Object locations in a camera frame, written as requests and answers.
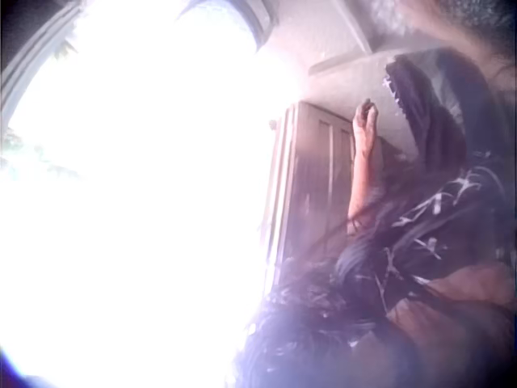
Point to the person's left fingers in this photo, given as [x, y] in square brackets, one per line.
[368, 108]

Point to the brown wooden door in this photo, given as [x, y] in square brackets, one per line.
[313, 182]

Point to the grey window frame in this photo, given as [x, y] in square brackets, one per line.
[25, 66]

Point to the person's left hand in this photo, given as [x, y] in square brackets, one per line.
[364, 123]

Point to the dark patterned cloth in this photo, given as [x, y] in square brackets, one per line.
[432, 109]

